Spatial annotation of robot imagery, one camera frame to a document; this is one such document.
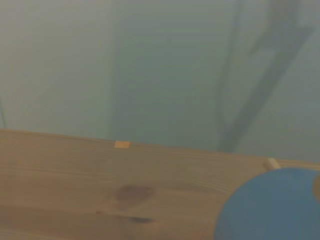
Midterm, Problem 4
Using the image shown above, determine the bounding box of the teal enamel mug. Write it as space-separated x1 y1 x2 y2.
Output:
212 167 320 240

